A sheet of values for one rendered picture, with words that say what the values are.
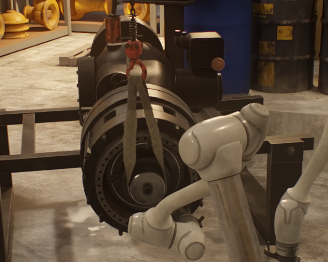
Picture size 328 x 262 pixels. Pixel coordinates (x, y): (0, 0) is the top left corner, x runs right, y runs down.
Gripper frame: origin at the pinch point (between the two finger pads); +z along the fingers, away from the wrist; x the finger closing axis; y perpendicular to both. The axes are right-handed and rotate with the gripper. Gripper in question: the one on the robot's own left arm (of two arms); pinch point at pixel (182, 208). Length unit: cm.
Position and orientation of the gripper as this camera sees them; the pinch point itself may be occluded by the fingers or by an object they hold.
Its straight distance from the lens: 280.1
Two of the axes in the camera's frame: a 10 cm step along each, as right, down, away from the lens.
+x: -7.8, -5.8, -2.4
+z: -0.7, -3.0, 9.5
